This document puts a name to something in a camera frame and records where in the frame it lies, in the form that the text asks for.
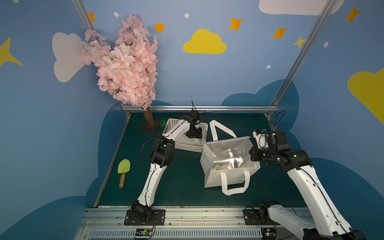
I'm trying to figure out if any white insulated delivery bag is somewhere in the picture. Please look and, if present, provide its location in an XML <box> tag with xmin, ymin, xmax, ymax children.
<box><xmin>200</xmin><ymin>120</ymin><xmax>261</xmax><ymax>196</ymax></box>

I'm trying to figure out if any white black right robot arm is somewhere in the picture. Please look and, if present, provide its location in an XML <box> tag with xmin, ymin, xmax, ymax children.
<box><xmin>249</xmin><ymin>129</ymin><xmax>366</xmax><ymax>240</ymax></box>

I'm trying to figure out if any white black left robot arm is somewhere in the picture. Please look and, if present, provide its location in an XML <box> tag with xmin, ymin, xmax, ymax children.
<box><xmin>131</xmin><ymin>109</ymin><xmax>203</xmax><ymax>223</ymax></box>

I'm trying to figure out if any white perforated plastic basket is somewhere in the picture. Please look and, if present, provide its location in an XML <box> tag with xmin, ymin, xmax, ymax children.
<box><xmin>163</xmin><ymin>118</ymin><xmax>209</xmax><ymax>153</ymax></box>

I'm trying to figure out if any small green plant toy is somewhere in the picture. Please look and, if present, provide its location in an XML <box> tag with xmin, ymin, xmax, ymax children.
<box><xmin>160</xmin><ymin>118</ymin><xmax>167</xmax><ymax>128</ymax></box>

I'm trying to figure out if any right green circuit board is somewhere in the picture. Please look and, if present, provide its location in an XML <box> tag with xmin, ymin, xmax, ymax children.
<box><xmin>261</xmin><ymin>229</ymin><xmax>277</xmax><ymax>240</ymax></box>

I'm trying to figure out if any green circuit board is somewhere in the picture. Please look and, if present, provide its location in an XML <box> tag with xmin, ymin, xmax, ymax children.
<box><xmin>261</xmin><ymin>229</ymin><xmax>277</xmax><ymax>240</ymax></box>
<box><xmin>135</xmin><ymin>229</ymin><xmax>153</xmax><ymax>238</ymax></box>

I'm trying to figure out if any pink artificial blossom tree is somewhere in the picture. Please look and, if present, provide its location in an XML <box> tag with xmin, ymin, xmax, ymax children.
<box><xmin>80</xmin><ymin>14</ymin><xmax>162</xmax><ymax>134</ymax></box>

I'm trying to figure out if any left green circuit board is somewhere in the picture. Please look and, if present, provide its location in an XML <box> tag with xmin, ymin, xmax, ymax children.
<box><xmin>135</xmin><ymin>229</ymin><xmax>153</xmax><ymax>238</ymax></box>

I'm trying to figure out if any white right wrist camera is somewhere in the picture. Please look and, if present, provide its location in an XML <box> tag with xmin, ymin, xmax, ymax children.
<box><xmin>253</xmin><ymin>129</ymin><xmax>269</xmax><ymax>149</ymax></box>

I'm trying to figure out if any aluminium back table rail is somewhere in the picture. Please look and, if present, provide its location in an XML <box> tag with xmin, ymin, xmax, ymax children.
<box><xmin>121</xmin><ymin>104</ymin><xmax>279</xmax><ymax>114</ymax></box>

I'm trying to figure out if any aluminium table rail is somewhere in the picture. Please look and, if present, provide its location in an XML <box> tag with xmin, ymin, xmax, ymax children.
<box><xmin>86</xmin><ymin>108</ymin><xmax>131</xmax><ymax>208</ymax></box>
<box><xmin>121</xmin><ymin>104</ymin><xmax>279</xmax><ymax>114</ymax></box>

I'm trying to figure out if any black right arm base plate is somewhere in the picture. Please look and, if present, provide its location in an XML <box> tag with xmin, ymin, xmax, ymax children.
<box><xmin>243</xmin><ymin>206</ymin><xmax>270</xmax><ymax>226</ymax></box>

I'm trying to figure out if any aluminium left table rail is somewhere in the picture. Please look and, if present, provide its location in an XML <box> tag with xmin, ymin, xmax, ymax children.
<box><xmin>86</xmin><ymin>108</ymin><xmax>131</xmax><ymax>208</ymax></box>

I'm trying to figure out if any green toy shovel wooden handle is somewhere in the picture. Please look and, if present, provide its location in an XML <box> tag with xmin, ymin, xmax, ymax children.
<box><xmin>118</xmin><ymin>159</ymin><xmax>131</xmax><ymax>188</ymax></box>

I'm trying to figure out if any aluminium right corner post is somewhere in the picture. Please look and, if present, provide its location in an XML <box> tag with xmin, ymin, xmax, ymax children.
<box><xmin>270</xmin><ymin>0</ymin><xmax>338</xmax><ymax>108</ymax></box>

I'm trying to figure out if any aluminium corner post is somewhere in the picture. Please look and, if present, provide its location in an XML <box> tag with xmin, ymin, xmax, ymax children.
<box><xmin>270</xmin><ymin>0</ymin><xmax>338</xmax><ymax>108</ymax></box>
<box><xmin>71</xmin><ymin>0</ymin><xmax>95</xmax><ymax>30</ymax></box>

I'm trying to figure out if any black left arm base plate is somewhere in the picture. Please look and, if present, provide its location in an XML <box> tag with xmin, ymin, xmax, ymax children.
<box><xmin>124</xmin><ymin>209</ymin><xmax>166</xmax><ymax>226</ymax></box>

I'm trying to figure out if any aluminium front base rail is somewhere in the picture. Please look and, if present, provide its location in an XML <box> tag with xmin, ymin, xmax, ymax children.
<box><xmin>73</xmin><ymin>205</ymin><xmax>316</xmax><ymax>240</ymax></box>

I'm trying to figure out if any aluminium left corner post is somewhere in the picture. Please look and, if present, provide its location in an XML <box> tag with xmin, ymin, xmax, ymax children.
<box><xmin>71</xmin><ymin>0</ymin><xmax>95</xmax><ymax>30</ymax></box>

